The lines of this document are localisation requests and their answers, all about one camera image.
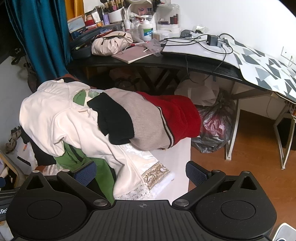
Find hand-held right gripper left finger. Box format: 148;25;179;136
22;161;112;209

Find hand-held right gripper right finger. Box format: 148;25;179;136
172;161;264;209

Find cream sweatshirt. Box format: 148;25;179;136
19;79;149;198

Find green garment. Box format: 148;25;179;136
54;90;116;202

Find black garment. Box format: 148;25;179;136
20;126;57;167

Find white paper bag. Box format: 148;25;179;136
16;137;37;168

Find black plastic bag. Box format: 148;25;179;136
191;90;236;153

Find white garment with gold trim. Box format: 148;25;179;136
116;144;175;201

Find beige sandal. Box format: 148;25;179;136
6;126;22;154

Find black beige red striped sweater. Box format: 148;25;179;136
87;88;201;151

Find white plastic bag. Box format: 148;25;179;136
174;79;220;107

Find brown garment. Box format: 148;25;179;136
53;74;81;84

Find black desk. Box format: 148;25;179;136
66;35;278;93

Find geometric patterned mat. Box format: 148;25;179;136
224;38;296;103

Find pink notebook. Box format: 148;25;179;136
111;45;155;64

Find cream fabric bag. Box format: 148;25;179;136
91;31;134;57

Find clear plastic wrapper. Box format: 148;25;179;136
144;38;163;56

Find teal curtain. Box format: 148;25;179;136
5;0;73;87

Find blue box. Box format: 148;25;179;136
67;17;87;39

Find white lotion pump bottle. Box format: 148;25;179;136
138;16;154;42

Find clear cosmetic organiser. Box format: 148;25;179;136
154;3;181;33

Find white brush cup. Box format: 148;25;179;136
107;8;123;24

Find yellow cloth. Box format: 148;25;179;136
73;0;85;18

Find round white mirror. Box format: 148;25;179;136
126;0;156;17

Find white desk frame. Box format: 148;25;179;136
225;88;296;169

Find black power adapter with cables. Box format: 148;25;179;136
160;37;241;69

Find white wall outlet panel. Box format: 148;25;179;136
281;46;296;67

